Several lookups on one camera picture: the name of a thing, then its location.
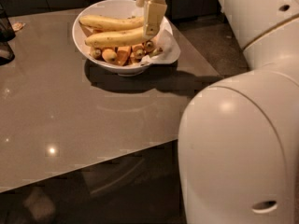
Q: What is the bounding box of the yellow banana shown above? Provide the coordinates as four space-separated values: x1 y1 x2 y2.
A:
85 27 154 48
78 15 144 32

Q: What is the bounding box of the white ceramic bowl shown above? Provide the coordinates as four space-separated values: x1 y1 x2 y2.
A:
72 0 174 77

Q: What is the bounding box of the dark glass object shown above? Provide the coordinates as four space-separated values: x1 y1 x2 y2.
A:
0 4 15 65

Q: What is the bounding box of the small banana right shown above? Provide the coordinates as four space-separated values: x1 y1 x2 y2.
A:
144 40 155 53

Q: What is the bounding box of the small orange banana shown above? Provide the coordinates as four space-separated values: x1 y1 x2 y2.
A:
102 48 117 64

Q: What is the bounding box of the small banana far left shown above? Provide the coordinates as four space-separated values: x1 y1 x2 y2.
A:
90 48 102 60

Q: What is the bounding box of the small crumpled wrapper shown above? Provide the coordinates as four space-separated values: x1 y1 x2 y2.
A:
12 22 25 32

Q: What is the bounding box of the orange papaya slice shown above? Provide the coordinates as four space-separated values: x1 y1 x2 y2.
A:
117 46 131 66

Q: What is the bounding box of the white paper napkin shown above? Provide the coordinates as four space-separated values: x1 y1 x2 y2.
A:
129 18 180 66

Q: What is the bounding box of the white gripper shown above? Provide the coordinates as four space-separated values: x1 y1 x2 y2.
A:
135 0 167 38

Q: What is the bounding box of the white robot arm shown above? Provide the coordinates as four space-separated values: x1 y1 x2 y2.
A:
178 0 299 224

